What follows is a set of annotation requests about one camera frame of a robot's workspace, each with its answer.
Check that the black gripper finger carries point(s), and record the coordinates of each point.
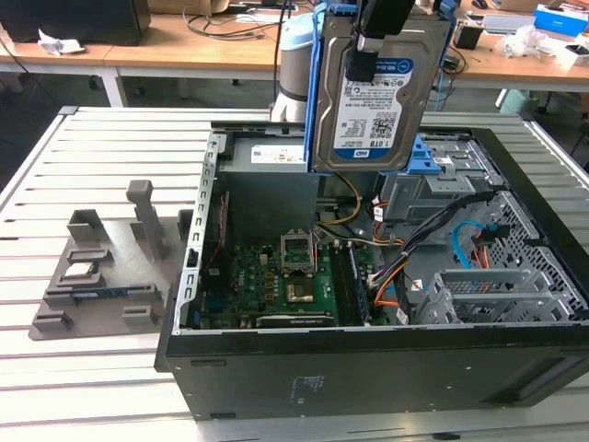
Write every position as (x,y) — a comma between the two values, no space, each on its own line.
(382,18)

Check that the hard disk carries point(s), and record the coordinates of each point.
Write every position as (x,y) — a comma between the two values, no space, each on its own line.
(368,119)

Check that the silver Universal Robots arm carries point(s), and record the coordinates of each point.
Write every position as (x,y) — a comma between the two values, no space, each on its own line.
(292,78)

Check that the small black box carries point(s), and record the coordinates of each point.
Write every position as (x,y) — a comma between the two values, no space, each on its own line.
(468,37)

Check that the clear plastic bags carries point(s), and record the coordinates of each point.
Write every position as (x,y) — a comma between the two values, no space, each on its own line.
(529,43)

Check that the blue plastic drive latch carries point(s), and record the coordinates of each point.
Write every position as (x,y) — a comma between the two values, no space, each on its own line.
(428,161)

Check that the pale green bin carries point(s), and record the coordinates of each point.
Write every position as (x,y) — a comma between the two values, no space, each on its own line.
(513,102)

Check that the blue cardboard box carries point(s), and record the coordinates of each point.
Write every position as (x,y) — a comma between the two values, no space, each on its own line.
(559,18)

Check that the grey metal drive cage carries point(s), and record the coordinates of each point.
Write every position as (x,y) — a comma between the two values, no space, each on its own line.
(414,198)

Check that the brown cardboard box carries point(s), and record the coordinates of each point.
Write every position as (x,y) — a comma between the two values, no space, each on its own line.
(184,5)

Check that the grey power supply unit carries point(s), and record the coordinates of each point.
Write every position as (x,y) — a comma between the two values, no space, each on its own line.
(267,198)

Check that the wooden desk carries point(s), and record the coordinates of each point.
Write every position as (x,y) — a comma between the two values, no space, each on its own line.
(161,50)

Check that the black RAM slot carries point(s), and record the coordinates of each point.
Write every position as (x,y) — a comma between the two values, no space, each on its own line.
(340,285)

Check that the CPU socket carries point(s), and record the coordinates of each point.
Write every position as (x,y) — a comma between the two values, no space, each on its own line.
(297,294)

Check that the green motherboard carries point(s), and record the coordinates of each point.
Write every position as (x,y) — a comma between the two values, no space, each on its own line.
(248,276)

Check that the large black box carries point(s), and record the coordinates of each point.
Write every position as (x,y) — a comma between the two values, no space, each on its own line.
(69,20)

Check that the black graphics card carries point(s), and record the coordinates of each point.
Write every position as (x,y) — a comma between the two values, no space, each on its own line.
(294,320)

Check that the crumpled white paper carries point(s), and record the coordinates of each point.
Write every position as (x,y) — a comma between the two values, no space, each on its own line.
(60,45)

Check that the grey parts rack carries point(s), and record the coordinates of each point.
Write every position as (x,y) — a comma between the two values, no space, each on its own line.
(119,258)

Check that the black open PC case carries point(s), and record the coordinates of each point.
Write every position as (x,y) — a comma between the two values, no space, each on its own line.
(368,377)

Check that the blue RAM stick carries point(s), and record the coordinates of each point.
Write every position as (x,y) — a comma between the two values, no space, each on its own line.
(110,292)

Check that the silver CPU chip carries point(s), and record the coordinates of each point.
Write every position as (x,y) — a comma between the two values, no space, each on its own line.
(76,271)

